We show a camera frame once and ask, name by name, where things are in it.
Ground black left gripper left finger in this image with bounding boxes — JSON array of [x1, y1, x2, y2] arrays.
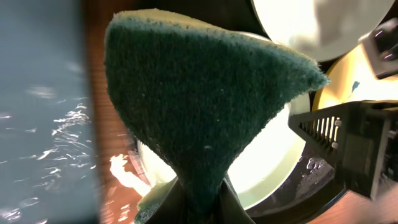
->
[[146, 179, 187, 224]]

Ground green yellow sponge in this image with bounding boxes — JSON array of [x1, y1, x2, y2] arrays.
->
[[104, 9, 328, 224]]

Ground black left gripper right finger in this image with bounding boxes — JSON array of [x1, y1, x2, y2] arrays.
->
[[215, 180, 255, 224]]

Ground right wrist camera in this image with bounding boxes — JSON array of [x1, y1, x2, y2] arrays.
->
[[361, 17, 397, 80]]

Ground round black tray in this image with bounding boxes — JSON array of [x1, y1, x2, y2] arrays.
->
[[141, 0, 342, 223]]

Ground light blue plate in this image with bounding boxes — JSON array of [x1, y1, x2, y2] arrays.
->
[[252, 0, 394, 62], [139, 34, 316, 208]]

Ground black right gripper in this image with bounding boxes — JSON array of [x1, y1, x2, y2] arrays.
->
[[288, 101, 397, 199]]

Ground yellow plate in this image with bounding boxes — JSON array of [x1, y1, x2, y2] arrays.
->
[[312, 44, 397, 110]]

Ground black rectangular water tray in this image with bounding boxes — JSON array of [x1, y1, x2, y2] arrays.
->
[[1, 0, 101, 223]]

